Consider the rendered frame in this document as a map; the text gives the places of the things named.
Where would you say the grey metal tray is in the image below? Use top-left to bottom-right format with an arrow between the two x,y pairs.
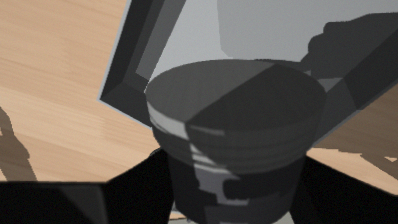
96,0 -> 398,149

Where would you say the white digital scale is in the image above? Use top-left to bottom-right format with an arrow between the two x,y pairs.
168,212 -> 294,224

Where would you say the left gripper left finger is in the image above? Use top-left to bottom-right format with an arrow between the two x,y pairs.
0,149 -> 174,224

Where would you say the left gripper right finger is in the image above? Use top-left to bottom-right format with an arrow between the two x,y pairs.
289,155 -> 398,224

